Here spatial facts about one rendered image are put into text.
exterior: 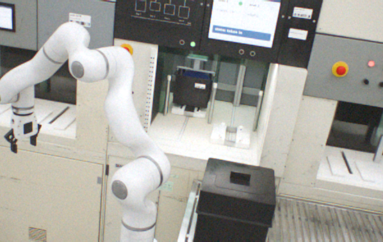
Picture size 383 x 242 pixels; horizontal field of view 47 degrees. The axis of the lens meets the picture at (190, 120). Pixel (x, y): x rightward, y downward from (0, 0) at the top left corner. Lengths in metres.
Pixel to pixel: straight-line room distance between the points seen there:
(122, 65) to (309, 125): 1.01
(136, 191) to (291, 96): 0.91
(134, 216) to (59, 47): 0.61
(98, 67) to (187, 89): 1.29
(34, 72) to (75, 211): 1.09
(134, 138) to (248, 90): 1.65
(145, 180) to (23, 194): 1.31
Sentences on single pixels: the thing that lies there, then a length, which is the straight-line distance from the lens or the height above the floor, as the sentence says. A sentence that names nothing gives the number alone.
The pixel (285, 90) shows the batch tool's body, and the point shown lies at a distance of 1.98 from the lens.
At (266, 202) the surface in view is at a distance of 1.66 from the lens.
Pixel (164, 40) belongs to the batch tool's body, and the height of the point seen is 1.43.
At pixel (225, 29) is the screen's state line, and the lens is 1.96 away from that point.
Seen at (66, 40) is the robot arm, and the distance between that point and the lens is 1.48.
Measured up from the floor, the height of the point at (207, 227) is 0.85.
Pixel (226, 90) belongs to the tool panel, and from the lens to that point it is 2.97.
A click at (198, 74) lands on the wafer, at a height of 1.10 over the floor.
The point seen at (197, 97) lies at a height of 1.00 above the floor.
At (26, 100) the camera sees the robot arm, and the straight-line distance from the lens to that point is 1.77.
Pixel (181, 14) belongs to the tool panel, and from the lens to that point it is 1.97.
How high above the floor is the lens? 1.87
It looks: 23 degrees down
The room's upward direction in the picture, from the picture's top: 8 degrees clockwise
